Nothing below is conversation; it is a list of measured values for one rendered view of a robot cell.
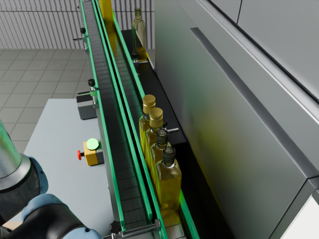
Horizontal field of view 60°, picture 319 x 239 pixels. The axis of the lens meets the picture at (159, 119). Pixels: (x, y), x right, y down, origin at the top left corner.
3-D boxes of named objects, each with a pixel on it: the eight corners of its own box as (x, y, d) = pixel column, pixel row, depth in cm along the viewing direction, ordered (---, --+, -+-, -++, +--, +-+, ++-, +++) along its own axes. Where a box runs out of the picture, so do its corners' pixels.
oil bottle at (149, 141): (167, 180, 89) (169, 135, 74) (150, 185, 88) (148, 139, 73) (162, 167, 93) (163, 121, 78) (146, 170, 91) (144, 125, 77)
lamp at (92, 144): (99, 149, 105) (98, 144, 103) (87, 151, 105) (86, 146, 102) (98, 141, 109) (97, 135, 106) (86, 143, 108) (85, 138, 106)
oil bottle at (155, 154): (173, 196, 85) (175, 151, 70) (155, 200, 84) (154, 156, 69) (167, 181, 89) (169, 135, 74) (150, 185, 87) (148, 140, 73)
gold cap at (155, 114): (164, 126, 73) (164, 114, 70) (151, 129, 72) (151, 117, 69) (160, 118, 75) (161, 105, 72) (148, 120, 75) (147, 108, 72)
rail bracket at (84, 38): (90, 53, 147) (85, 30, 137) (76, 55, 145) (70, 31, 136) (89, 50, 149) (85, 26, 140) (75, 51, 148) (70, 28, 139)
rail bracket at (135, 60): (148, 78, 130) (148, 53, 121) (134, 80, 129) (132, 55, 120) (146, 73, 133) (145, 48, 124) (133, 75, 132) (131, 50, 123)
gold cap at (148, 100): (152, 105, 79) (152, 92, 76) (157, 112, 77) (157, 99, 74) (141, 108, 78) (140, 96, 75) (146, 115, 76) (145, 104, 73)
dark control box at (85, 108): (98, 117, 129) (95, 104, 123) (80, 120, 128) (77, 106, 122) (96, 106, 135) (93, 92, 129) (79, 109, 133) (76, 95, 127)
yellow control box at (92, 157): (105, 163, 110) (103, 151, 105) (86, 167, 108) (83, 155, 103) (103, 150, 115) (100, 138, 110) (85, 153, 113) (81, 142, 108)
